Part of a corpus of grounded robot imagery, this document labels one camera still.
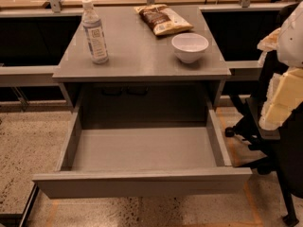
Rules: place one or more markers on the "open grey top drawer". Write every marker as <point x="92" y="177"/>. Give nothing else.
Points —
<point x="137" y="146"/>

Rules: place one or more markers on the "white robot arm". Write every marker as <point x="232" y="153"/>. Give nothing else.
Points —
<point x="290" y="40"/>

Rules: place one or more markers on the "white bowl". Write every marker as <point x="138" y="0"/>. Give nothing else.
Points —
<point x="189" y="47"/>

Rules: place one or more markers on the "grey metal frame rail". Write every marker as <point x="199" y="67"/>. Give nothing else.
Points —
<point x="32" y="43"/>

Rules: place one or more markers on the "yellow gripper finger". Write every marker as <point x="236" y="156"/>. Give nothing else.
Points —
<point x="267" y="44"/>
<point x="284" y="94"/>

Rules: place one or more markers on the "clear plastic water bottle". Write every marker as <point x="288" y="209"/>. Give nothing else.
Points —
<point x="92" y="26"/>

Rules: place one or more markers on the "grey drawer cabinet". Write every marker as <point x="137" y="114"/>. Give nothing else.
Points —
<point x="137" y="55"/>

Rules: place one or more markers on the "brown snack chip bag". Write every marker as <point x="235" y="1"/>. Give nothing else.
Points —
<point x="162" y="19"/>

